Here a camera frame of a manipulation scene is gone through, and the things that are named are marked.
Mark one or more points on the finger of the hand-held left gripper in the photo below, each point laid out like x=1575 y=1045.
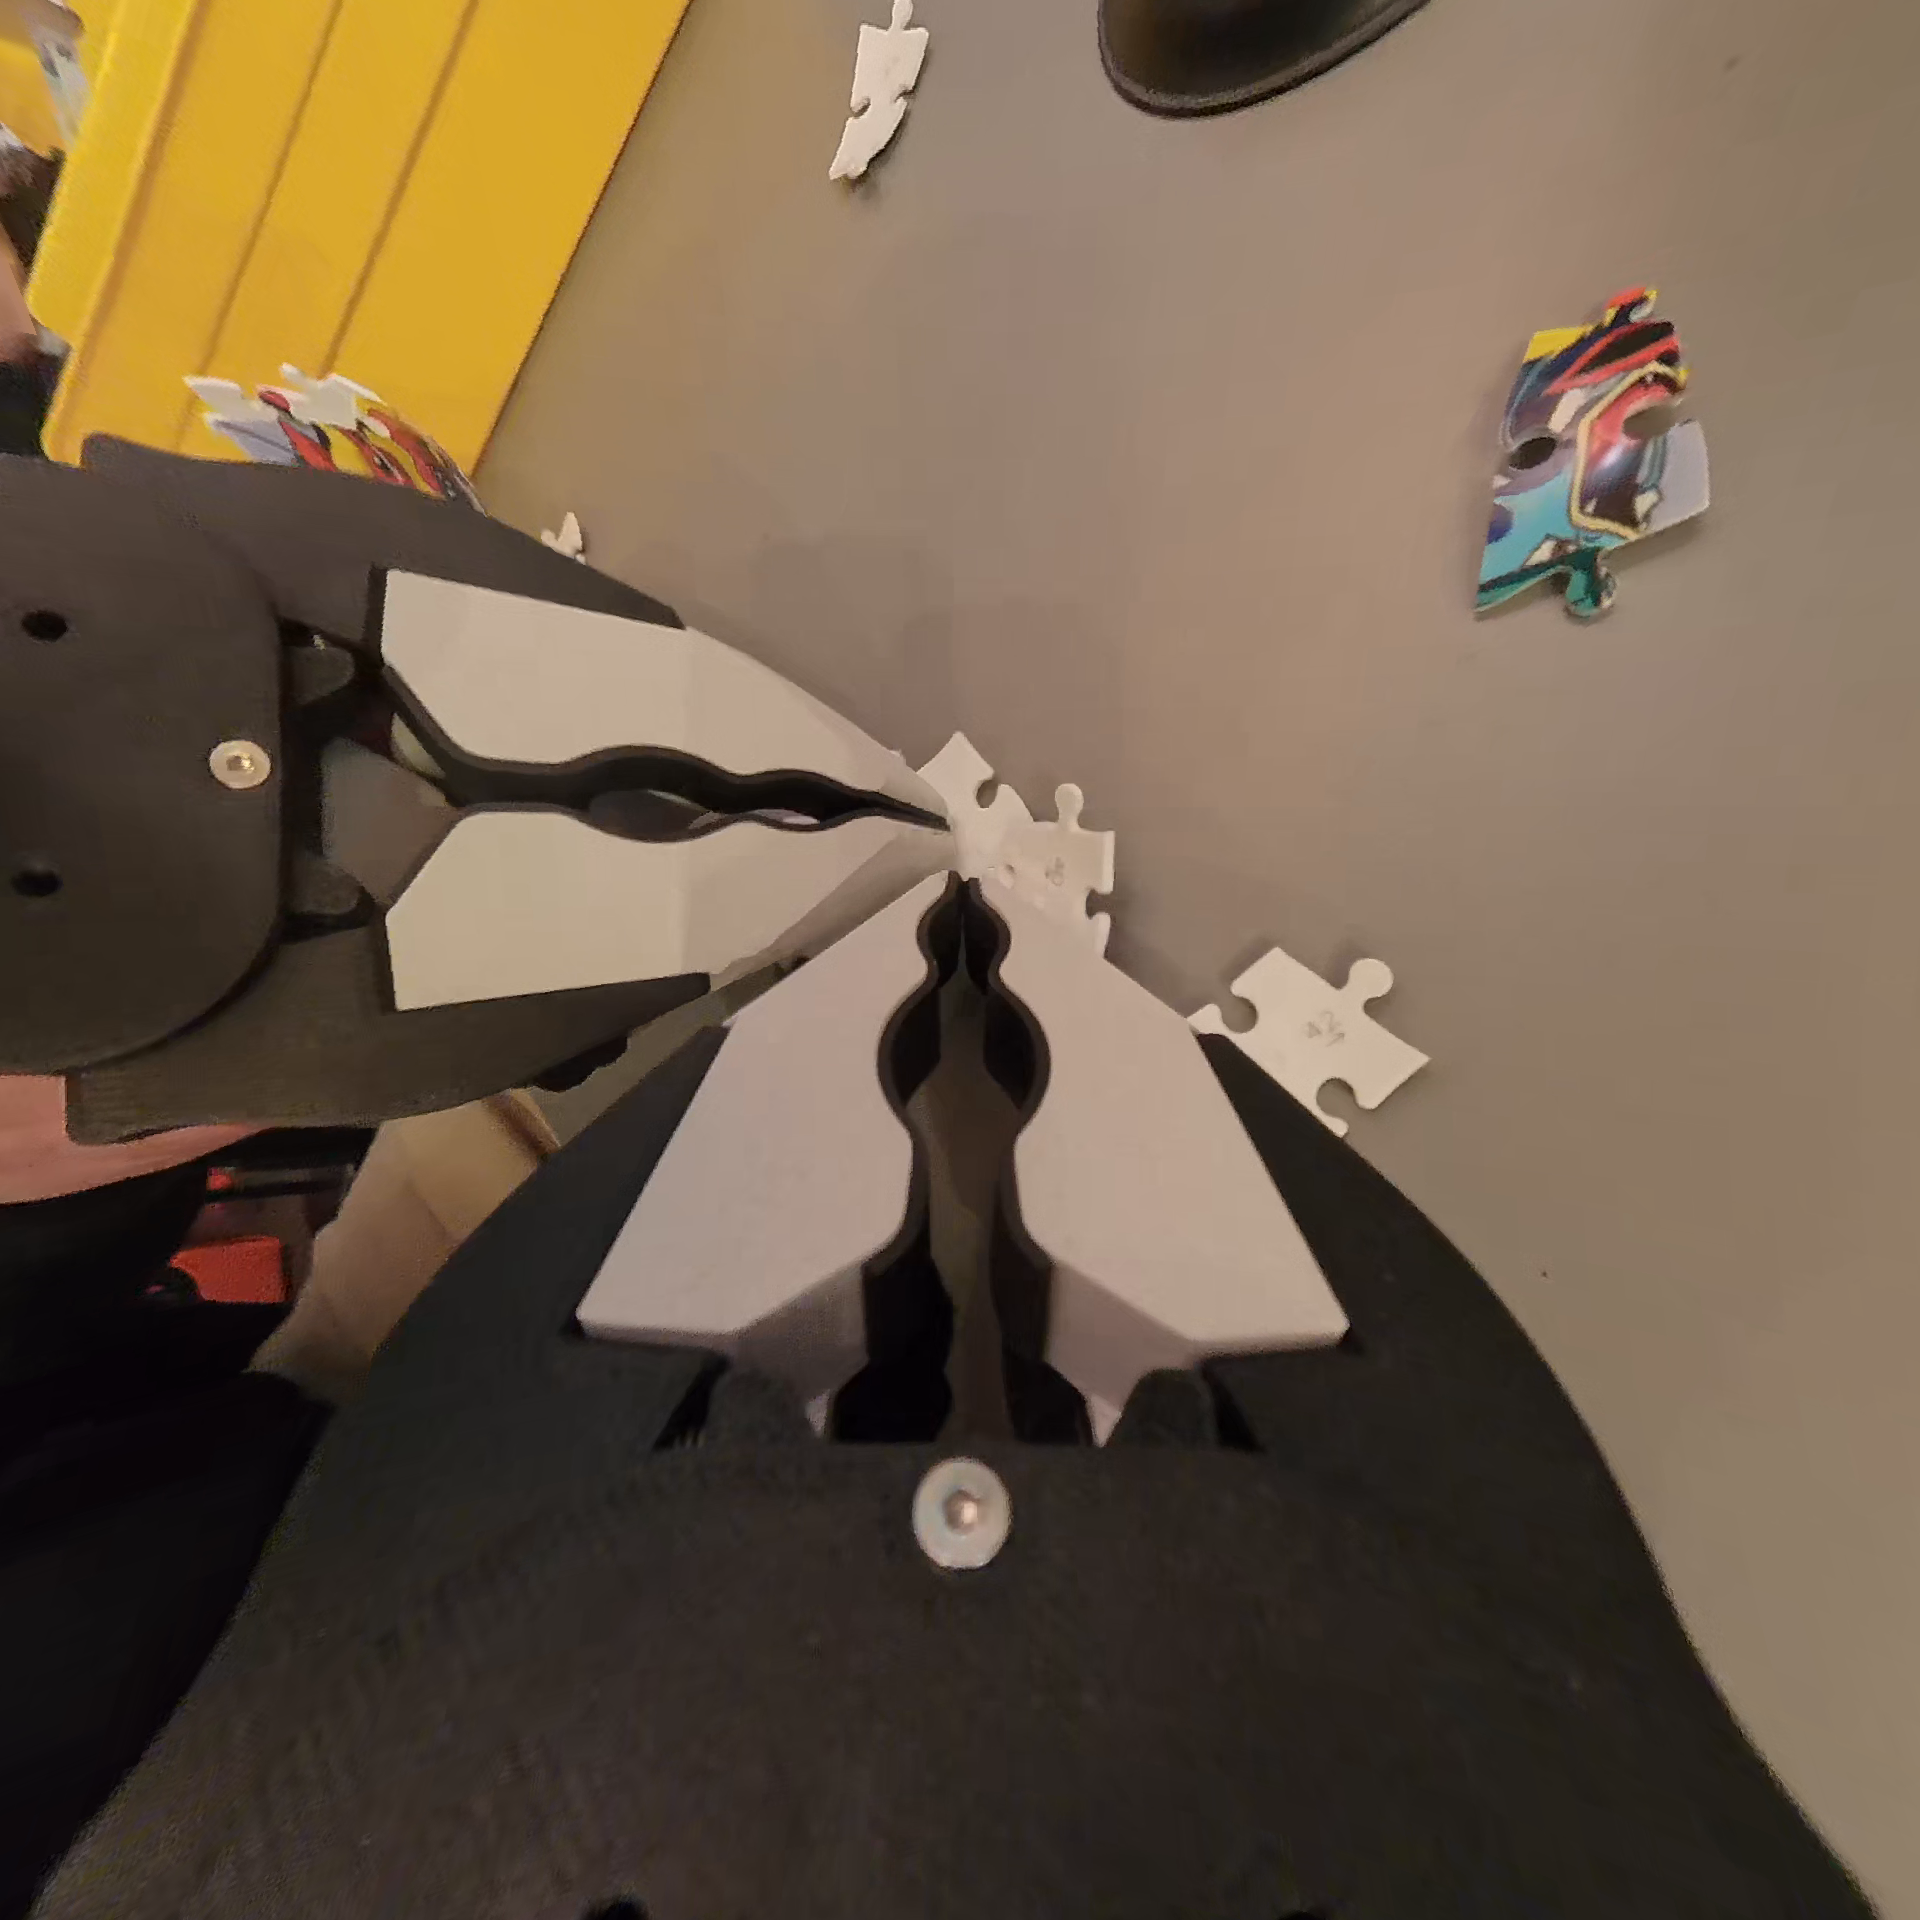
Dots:
x=601 y=909
x=601 y=691

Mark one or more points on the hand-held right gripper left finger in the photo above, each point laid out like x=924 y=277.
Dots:
x=750 y=1184

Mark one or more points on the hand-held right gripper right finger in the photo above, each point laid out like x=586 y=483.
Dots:
x=1171 y=1184

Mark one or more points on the white straight-edged puzzle piece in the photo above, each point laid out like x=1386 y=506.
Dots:
x=1321 y=1035

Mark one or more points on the partly built colourful puzzle ball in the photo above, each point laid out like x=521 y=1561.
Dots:
x=345 y=435

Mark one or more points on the yellow puzzle box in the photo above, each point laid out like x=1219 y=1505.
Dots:
x=301 y=180

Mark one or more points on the colourful joined puzzle pieces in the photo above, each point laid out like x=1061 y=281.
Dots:
x=1591 y=451

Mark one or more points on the black round puzzle stand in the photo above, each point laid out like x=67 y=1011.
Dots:
x=1244 y=69

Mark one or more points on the person's left hand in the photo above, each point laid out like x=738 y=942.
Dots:
x=38 y=1141

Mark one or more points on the person's beige trousers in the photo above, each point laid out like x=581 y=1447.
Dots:
x=390 y=1231

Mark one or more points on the orange fabric with black stripe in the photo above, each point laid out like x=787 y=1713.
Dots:
x=224 y=1273

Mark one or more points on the person's black clothing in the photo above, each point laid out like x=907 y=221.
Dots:
x=121 y=1500

